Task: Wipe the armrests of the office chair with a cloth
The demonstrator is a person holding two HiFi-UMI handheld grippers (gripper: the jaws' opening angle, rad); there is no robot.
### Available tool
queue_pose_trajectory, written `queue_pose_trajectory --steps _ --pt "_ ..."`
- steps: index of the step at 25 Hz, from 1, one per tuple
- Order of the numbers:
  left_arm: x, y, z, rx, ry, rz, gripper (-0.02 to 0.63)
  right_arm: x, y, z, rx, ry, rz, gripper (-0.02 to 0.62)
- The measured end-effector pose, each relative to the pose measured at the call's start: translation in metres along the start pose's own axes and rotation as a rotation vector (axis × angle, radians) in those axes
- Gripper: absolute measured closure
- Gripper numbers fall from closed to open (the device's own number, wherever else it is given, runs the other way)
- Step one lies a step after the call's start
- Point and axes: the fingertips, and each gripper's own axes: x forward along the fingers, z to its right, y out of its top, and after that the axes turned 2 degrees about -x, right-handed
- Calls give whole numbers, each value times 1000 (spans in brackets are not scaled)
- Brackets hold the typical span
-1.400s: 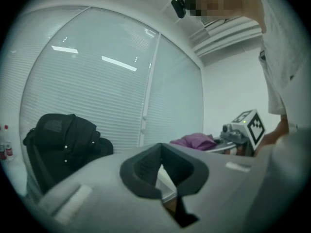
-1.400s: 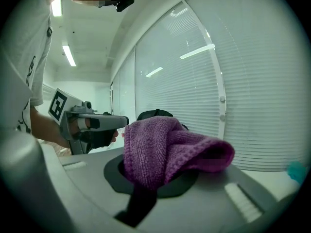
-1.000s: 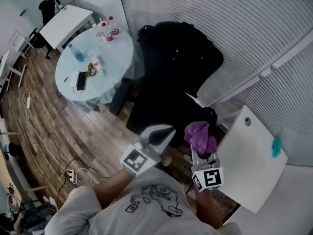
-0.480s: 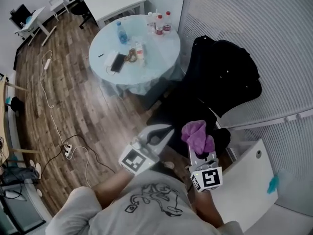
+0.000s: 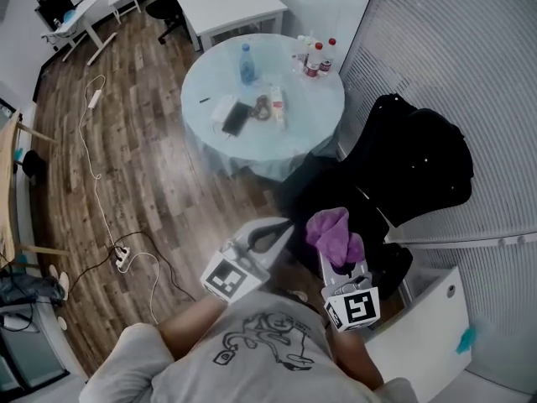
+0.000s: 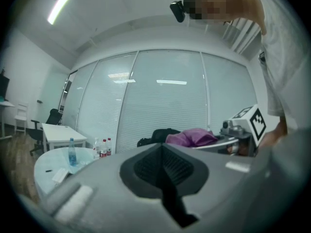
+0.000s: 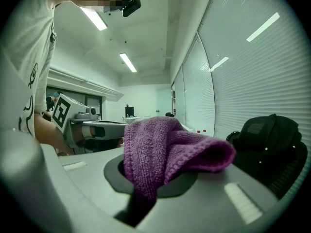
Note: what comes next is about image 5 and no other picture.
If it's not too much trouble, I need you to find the red-capped plastic bottle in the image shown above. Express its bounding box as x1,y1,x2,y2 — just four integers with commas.
303,41,325,79
320,37,338,77

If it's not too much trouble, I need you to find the wooden easel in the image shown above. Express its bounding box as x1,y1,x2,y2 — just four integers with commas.
0,107,70,269

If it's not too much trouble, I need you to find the person's white printed t-shirt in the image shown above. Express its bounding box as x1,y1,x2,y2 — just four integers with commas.
79,290,420,403

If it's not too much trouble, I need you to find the black smartphone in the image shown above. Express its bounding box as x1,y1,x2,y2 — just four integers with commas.
221,100,253,138

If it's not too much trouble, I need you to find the white power strip with cables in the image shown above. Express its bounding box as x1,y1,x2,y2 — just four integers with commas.
66,230,198,302

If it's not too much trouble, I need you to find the small clear bottle red label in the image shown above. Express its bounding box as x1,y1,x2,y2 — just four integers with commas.
269,83,289,130

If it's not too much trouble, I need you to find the person's left forearm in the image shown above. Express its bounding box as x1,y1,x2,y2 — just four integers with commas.
158,296,230,360

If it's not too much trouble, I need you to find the brown bead bracelet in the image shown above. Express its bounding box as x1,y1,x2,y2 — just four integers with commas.
248,94,274,122

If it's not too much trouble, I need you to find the black round stool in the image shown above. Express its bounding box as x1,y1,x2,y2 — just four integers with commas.
21,149,49,181

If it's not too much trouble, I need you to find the white square table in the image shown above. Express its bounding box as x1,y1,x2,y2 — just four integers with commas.
172,0,289,52

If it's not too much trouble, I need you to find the looped white cable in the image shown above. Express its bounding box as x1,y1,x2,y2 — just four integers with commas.
120,251,163,325

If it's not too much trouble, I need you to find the teal fluffy duster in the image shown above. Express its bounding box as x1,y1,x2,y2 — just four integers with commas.
456,324,480,355

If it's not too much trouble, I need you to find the white-capped clear bottle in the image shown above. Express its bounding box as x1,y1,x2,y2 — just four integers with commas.
292,34,315,74

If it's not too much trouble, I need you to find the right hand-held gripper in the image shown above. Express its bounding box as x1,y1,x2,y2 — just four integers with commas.
318,251,382,334

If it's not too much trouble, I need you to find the black mesh office chair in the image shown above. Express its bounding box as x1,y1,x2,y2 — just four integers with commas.
276,93,476,301

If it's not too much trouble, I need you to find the round light blue table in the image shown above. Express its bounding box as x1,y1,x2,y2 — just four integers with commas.
180,33,347,182

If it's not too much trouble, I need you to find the purple microfiber cloth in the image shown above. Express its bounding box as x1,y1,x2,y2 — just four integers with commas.
305,207,366,268

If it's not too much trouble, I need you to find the person's right forearm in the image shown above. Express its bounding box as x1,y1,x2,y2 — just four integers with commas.
331,327,385,390

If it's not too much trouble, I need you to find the white power bank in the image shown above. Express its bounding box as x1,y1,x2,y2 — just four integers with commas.
210,93,240,124

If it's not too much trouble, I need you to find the black swivel chair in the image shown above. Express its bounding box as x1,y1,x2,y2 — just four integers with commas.
144,0,190,45

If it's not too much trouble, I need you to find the blue water bottle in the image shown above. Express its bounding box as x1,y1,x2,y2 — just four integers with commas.
238,43,258,86

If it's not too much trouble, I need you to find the white standing desk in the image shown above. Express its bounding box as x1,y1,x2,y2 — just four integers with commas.
39,0,119,67

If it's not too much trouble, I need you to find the white cabinet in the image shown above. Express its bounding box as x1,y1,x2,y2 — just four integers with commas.
363,265,474,395

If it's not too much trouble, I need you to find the black jacket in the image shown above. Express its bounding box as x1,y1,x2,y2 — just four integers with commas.
356,93,476,228

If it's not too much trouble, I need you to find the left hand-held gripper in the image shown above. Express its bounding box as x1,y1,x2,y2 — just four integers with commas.
200,217,295,306

